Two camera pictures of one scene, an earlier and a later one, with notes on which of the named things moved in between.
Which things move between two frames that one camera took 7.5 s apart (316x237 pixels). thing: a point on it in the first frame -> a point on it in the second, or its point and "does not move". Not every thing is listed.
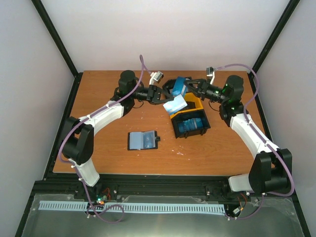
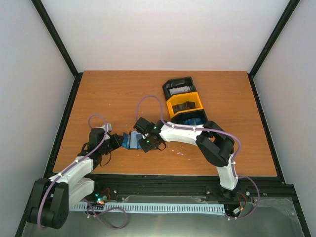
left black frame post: x=77 y=76 does not move
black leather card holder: x=142 y=140 does not move
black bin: x=193 y=123 does not move
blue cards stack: x=190 y=124 does not move
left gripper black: x=154 y=94 -> x=117 y=144
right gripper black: x=201 y=87 -> x=145 y=148
